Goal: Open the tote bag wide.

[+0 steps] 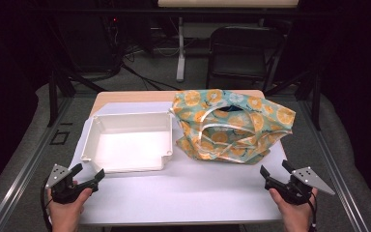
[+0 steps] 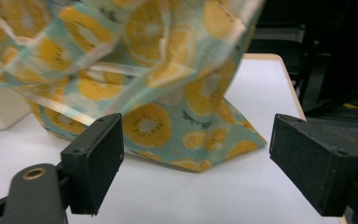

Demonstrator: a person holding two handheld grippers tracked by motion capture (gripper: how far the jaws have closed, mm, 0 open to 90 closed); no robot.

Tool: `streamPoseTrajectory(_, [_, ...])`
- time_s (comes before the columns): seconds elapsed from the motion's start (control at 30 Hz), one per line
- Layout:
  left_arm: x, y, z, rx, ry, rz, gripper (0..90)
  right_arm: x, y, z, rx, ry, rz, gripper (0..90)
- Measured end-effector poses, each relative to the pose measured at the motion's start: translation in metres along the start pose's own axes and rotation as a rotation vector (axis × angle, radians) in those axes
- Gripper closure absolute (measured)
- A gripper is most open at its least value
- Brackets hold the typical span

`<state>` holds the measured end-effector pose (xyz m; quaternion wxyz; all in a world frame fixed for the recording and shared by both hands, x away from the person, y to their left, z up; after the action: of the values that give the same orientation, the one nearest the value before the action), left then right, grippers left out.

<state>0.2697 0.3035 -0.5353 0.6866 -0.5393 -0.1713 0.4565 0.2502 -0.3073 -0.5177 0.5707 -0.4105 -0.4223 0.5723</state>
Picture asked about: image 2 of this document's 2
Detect lemon print fabric bag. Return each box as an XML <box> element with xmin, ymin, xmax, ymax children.
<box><xmin>0</xmin><ymin>0</ymin><xmax>268</xmax><ymax>174</ymax></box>

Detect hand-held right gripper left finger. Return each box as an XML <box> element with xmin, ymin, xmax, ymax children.
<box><xmin>60</xmin><ymin>112</ymin><xmax>125</xmax><ymax>217</ymax></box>

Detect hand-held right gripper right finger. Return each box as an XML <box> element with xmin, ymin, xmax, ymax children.
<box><xmin>268</xmin><ymin>113</ymin><xmax>358</xmax><ymax>217</ymax></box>

